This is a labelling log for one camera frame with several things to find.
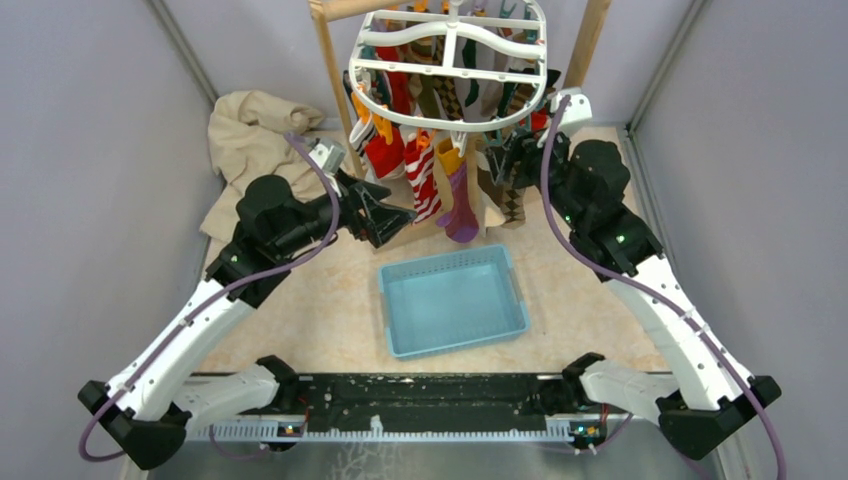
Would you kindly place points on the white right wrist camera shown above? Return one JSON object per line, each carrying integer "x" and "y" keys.
{"x": 577, "y": 114}

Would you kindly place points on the white hanger clip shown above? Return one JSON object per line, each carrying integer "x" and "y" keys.
{"x": 459, "y": 141}

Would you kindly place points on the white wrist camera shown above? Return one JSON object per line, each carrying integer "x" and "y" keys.
{"x": 577, "y": 114}
{"x": 327, "y": 153}

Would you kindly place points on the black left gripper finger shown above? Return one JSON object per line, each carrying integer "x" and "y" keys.
{"x": 384, "y": 222}
{"x": 355, "y": 188}

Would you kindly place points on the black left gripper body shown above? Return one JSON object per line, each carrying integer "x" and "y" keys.
{"x": 347, "y": 210}

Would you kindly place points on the wooden hanger stand frame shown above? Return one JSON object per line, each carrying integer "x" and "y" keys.
{"x": 325, "y": 12}

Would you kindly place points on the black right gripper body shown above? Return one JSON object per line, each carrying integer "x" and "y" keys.
{"x": 558, "y": 145}

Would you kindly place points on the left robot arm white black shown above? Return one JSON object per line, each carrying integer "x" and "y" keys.
{"x": 149, "y": 409}

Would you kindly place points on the light blue plastic basket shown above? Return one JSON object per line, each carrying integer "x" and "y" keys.
{"x": 449, "y": 302}

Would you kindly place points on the cream brown patch sock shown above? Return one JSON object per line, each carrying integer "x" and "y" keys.
{"x": 490, "y": 192}

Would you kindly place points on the beige crumpled cloth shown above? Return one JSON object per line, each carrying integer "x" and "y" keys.
{"x": 246, "y": 140}

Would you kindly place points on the red and cream sock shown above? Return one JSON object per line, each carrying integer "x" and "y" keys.
{"x": 385, "y": 161}

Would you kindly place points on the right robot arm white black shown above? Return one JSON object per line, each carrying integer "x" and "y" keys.
{"x": 708, "y": 396}

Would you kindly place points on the red white striped sock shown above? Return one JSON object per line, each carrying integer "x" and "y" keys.
{"x": 419, "y": 162}

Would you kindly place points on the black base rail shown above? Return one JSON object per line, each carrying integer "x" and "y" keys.
{"x": 440, "y": 408}

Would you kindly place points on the maroon purple yellow sock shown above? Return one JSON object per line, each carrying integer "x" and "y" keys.
{"x": 460, "y": 223}

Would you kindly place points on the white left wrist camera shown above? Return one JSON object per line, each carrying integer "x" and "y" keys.
{"x": 327, "y": 153}

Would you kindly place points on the teal hanger clip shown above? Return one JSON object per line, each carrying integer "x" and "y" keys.
{"x": 493, "y": 139}

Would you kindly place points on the white plastic sock hanger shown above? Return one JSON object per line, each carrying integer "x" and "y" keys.
{"x": 516, "y": 38}

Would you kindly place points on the brown green argyle sock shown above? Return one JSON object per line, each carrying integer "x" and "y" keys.
{"x": 512, "y": 201}

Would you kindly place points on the red sock at right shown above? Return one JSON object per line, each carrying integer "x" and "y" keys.
{"x": 539, "y": 120}

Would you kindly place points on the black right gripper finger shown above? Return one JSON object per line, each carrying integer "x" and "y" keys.
{"x": 510, "y": 174}
{"x": 511, "y": 150}

